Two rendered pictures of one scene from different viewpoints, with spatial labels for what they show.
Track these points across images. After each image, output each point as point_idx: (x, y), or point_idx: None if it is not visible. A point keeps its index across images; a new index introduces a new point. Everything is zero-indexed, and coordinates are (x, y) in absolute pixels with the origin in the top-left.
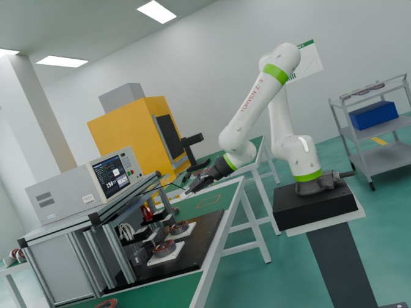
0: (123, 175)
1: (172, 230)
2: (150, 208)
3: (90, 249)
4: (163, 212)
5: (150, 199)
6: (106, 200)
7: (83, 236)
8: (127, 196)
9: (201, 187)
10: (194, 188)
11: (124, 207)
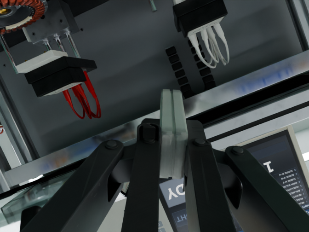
0: (179, 200)
1: (46, 0)
2: (16, 115)
3: (278, 25)
4: (56, 82)
5: (21, 139)
6: (292, 127)
7: (292, 53)
8: (210, 139)
9: (143, 192)
10: (251, 170)
11: (118, 118)
